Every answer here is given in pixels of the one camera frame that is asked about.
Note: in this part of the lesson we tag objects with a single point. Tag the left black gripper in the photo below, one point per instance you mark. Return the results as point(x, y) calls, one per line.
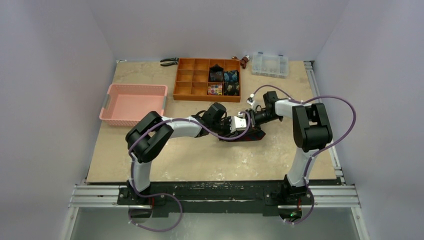
point(227, 121)

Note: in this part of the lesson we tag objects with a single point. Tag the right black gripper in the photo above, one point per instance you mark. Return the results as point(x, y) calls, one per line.
point(249, 116)

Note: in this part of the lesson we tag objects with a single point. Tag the red navy striped tie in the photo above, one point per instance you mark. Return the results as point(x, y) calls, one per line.
point(251, 135)

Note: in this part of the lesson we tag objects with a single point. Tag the orange compartment tray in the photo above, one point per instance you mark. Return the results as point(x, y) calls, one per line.
point(192, 79)

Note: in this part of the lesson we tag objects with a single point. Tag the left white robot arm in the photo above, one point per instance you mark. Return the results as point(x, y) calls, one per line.
point(149, 136)

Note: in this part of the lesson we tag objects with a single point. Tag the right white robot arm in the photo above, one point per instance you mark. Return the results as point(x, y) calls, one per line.
point(311, 133)

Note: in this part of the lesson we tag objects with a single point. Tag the colourful dotted rolled tie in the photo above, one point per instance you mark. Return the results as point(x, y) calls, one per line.
point(215, 89)

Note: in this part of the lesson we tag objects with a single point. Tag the black gold rolled tie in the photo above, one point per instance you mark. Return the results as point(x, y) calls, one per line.
point(231, 89)

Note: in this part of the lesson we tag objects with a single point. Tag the clear plastic organizer box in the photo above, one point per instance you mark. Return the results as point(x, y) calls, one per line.
point(274, 66)

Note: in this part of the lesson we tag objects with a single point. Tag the blue patterned rolled tie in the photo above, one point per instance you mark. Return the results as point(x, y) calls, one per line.
point(231, 76)

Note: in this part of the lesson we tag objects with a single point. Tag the dark rolled tie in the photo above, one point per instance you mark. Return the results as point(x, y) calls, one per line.
point(216, 74)

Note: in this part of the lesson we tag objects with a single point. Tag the brown small tool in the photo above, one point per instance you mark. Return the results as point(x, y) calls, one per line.
point(243, 61)

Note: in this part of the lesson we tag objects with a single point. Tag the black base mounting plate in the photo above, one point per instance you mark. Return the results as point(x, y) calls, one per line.
point(270, 198)

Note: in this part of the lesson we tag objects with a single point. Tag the pink plastic basket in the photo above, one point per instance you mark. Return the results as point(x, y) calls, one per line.
point(126, 104)

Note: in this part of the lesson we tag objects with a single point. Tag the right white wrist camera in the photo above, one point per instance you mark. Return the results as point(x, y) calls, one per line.
point(252, 101)

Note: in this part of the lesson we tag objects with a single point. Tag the black handled pliers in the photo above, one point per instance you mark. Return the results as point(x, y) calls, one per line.
point(167, 62)

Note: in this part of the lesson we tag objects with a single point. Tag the aluminium frame rail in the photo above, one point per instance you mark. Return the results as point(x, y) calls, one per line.
point(328, 195)

